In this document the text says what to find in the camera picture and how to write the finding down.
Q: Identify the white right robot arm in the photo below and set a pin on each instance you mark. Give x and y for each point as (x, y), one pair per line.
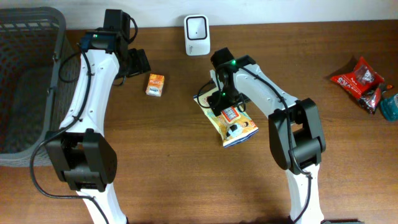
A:
(296, 137)

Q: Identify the dark grey plastic basket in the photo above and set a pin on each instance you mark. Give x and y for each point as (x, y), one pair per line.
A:
(35, 94)

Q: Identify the small orange box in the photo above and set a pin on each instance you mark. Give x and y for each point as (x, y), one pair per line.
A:
(155, 85)

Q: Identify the cream chips bag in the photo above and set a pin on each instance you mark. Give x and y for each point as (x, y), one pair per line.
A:
(233, 126)

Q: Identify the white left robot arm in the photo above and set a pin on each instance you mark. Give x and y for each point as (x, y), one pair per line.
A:
(78, 151)

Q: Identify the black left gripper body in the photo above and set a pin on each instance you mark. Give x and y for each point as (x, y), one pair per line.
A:
(138, 63)

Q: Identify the black orange snack packet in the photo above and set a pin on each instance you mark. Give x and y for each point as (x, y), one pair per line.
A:
(370, 100)

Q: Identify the white barcode scanner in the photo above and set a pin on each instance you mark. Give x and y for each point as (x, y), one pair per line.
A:
(197, 35)

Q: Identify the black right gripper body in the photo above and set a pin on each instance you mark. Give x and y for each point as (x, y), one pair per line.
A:
(221, 102)

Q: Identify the red snack bag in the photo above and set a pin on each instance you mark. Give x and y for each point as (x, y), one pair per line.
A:
(360, 80)

